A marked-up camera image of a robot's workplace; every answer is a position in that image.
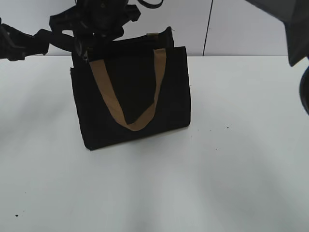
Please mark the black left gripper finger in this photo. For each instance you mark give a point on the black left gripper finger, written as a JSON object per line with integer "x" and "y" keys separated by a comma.
{"x": 61, "y": 41}

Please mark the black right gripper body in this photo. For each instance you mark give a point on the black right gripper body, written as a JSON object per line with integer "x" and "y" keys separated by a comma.
{"x": 94, "y": 22}

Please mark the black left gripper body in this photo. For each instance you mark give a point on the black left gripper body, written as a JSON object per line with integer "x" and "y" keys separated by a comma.
{"x": 16, "y": 45}

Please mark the silver zipper pull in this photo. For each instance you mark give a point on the silver zipper pull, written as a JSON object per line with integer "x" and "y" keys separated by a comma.
{"x": 87, "y": 55}

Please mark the black bag with tan handles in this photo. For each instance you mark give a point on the black bag with tan handles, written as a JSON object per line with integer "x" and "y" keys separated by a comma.
{"x": 131, "y": 89}

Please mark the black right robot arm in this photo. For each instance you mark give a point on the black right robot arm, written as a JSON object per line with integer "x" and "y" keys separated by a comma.
{"x": 221, "y": 27}

